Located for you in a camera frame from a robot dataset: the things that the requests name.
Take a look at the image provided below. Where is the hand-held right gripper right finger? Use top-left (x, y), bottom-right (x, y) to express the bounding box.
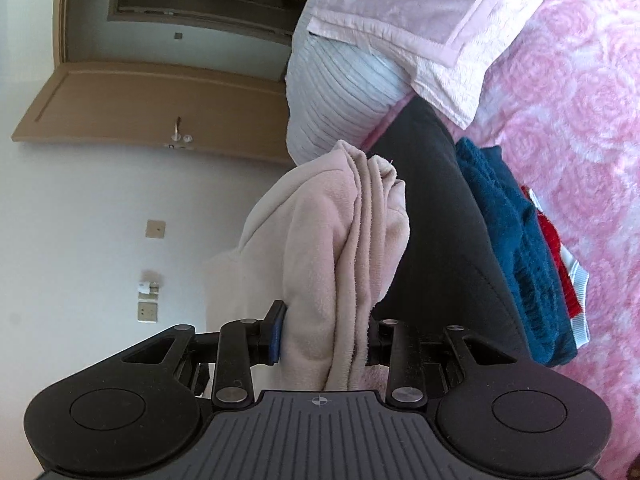
top-left (366, 318), bottom-right (518, 407)

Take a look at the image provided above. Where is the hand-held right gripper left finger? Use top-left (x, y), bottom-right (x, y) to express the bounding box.
top-left (121, 300), bottom-right (288, 408)

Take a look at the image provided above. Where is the pink fleece garment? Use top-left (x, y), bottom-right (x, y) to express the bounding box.
top-left (202, 139), bottom-right (411, 393)

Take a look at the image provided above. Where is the dark grey garment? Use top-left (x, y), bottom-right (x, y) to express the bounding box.
top-left (367, 95), bottom-right (531, 361)

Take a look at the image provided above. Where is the dark blue knit garment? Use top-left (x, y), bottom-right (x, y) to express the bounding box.
top-left (455, 137), bottom-right (581, 368)

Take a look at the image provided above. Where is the red and white garment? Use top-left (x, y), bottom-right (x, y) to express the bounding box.
top-left (520, 185), bottom-right (592, 348)

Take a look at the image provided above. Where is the lilac ribbed pillow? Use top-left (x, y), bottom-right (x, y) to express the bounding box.
top-left (284, 25), bottom-right (417, 167)

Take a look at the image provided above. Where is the light wooden door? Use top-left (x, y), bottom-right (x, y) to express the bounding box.
top-left (12, 60), bottom-right (297, 166)

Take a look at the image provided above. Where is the pink floral bedspread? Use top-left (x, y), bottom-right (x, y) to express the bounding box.
top-left (360, 0), bottom-right (640, 466)

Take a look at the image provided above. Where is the pink pillow towel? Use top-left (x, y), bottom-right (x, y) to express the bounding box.
top-left (306, 0), bottom-right (571, 131)

